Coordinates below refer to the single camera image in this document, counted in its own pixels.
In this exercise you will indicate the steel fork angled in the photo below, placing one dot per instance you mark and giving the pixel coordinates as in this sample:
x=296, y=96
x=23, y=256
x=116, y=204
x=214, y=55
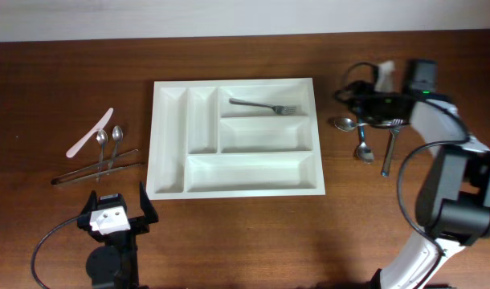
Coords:
x=277, y=109

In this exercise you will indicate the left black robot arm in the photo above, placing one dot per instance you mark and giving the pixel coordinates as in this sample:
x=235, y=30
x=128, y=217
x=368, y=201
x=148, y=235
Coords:
x=114, y=263

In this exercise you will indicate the pink plastic knife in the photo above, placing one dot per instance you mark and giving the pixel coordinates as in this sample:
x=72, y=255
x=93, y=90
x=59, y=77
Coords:
x=96, y=128

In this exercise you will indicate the small steel teaspoon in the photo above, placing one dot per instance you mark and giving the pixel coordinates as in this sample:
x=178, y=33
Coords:
x=117, y=135
x=102, y=139

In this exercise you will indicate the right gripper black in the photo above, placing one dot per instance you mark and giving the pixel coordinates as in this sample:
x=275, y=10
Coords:
x=360, y=87

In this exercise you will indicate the steel spoon sideways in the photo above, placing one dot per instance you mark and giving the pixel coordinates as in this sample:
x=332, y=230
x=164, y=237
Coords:
x=347, y=125

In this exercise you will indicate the white plastic cutlery tray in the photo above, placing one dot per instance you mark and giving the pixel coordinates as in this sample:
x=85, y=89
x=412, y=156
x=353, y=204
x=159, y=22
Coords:
x=201, y=146

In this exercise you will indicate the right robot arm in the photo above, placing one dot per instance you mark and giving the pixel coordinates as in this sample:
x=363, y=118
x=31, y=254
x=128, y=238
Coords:
x=452, y=209

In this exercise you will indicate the steel fork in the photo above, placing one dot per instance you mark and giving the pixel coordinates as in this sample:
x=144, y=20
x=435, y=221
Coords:
x=394, y=131

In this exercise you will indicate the steel spoon blue-tinted handle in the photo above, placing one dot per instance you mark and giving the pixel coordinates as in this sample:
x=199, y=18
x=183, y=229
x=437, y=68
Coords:
x=363, y=151

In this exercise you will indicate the small steel teaspoon left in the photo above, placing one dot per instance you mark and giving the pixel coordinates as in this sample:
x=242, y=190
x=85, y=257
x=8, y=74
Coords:
x=102, y=139

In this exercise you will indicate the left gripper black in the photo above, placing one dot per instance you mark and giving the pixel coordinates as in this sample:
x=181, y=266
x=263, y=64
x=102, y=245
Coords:
x=140, y=223

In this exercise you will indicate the steel serrated tongs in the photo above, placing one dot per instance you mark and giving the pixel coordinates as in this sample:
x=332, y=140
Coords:
x=95, y=170

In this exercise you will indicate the small steel teaspoon right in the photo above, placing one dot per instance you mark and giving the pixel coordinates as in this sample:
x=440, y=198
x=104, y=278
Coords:
x=117, y=135

